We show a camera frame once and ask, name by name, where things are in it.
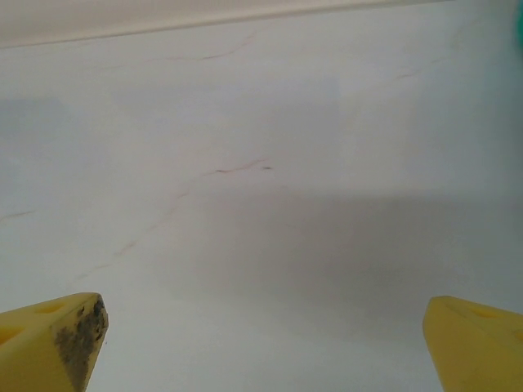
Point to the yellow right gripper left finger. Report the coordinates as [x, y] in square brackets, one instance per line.
[37, 351]

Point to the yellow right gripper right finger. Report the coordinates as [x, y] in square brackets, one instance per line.
[478, 351]

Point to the teal plastic basket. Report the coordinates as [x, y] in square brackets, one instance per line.
[519, 18]

